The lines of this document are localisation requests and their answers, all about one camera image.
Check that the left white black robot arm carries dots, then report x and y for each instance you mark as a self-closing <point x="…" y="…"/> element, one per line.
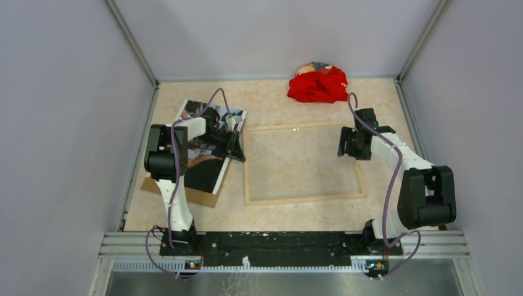
<point x="180" y="220"/>

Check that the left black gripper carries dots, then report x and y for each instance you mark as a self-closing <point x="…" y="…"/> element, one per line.
<point x="232" y="147"/>

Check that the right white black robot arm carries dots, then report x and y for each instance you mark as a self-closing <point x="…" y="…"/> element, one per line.
<point x="419" y="194"/>

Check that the printed photo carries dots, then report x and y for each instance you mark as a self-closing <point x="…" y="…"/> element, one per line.
<point x="205" y="169"/>

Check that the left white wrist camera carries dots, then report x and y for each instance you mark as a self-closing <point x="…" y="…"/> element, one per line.
<point x="235" y="122"/>

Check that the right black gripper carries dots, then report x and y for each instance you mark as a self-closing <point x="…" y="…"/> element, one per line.
<point x="346" y="133"/>

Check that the aluminium rail front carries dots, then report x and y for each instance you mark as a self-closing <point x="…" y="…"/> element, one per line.
<point x="433" y="263"/>

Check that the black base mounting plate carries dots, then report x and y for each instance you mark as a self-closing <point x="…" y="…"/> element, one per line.
<point x="274" y="249"/>

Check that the red cloth bundle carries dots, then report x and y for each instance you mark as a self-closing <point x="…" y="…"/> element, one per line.
<point x="318" y="82"/>

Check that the wooden picture frame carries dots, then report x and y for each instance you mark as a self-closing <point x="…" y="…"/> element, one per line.
<point x="304" y="163"/>

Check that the brown cardboard backing board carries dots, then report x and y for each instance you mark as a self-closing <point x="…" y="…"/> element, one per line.
<point x="196" y="196"/>

